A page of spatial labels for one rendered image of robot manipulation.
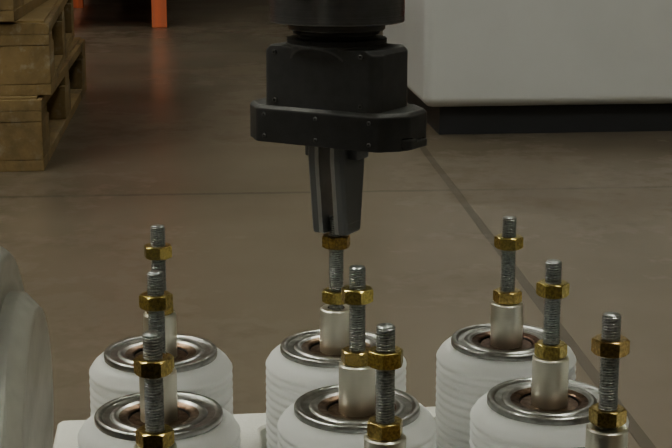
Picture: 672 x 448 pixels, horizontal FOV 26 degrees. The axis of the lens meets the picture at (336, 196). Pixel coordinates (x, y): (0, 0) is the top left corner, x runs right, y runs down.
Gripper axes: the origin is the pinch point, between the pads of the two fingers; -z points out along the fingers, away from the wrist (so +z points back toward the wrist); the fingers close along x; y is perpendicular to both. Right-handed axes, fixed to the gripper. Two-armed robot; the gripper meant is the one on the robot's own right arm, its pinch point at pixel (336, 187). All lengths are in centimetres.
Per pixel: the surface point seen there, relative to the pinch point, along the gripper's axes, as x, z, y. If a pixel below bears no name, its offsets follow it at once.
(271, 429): -2.8, -16.2, -3.9
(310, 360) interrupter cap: 0.1, -10.9, -3.7
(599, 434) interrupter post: 23.3, -8.4, -13.1
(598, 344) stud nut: 23.0, -3.7, -12.9
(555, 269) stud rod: 16.7, -2.8, -2.9
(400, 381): 4.7, -12.8, 0.3
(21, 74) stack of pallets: -152, -16, 137
